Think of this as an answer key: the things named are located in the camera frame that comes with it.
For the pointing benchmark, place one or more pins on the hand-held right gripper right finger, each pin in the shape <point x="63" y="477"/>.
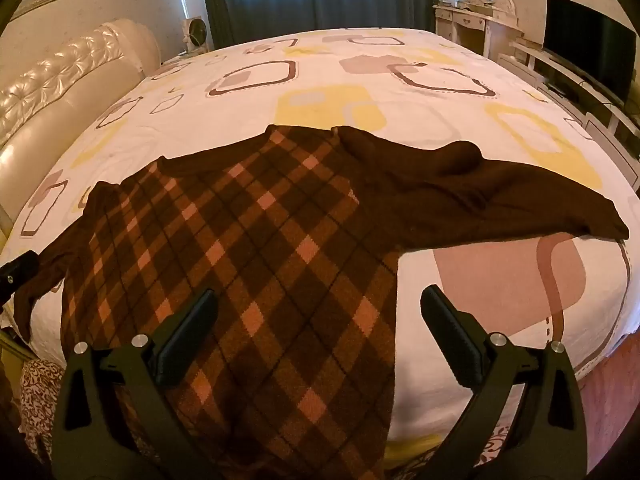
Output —
<point x="450" y="332"/>

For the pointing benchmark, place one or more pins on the floral patterned clothing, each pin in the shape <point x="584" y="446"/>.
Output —
<point x="40" y="400"/>

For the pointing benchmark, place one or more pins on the cream tufted headboard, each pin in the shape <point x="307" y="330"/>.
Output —
<point x="60" y="90"/>

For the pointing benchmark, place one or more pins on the white dressing table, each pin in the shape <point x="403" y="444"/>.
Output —
<point x="467" y="27"/>

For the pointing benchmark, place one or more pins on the brown plaid sweater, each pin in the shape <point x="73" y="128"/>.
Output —
<point x="280" y="260"/>

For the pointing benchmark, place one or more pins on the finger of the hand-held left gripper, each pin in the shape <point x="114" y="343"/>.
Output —
<point x="17" y="269"/>

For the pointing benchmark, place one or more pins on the white television stand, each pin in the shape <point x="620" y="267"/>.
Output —
<point x="555" y="77"/>

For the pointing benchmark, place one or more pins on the black flat television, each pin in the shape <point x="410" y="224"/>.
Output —
<point x="585" y="45"/>

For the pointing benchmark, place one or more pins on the patterned bed sheet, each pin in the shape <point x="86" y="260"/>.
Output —
<point x="350" y="95"/>

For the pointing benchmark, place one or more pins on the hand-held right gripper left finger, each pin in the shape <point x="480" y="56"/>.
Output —
<point x="187" y="332"/>

